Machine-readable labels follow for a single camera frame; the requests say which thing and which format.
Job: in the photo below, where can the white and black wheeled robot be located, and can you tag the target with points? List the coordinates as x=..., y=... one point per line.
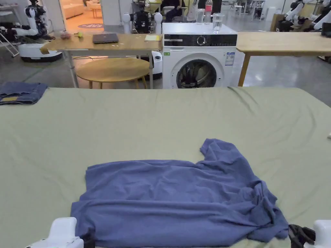
x=36, y=28

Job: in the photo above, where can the blue shirt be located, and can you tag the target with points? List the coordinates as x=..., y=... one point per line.
x=165, y=196

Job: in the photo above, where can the bed with pale green sheet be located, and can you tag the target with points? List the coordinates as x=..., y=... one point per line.
x=77, y=134

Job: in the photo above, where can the black robot with white shoulders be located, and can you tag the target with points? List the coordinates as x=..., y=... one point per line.
x=141, y=19

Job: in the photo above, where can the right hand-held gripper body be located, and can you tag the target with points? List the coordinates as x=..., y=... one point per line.
x=323, y=232

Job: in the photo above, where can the white washing machine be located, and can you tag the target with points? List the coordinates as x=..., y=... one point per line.
x=199, y=59

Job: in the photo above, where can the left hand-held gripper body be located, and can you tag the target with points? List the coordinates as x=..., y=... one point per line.
x=63, y=230

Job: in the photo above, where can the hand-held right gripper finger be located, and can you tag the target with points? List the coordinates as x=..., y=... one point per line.
x=301, y=236

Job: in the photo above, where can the white robot with black joints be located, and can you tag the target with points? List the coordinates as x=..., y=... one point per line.
x=300, y=15

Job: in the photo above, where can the folded blue jeans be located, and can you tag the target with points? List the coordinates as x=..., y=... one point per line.
x=23, y=91

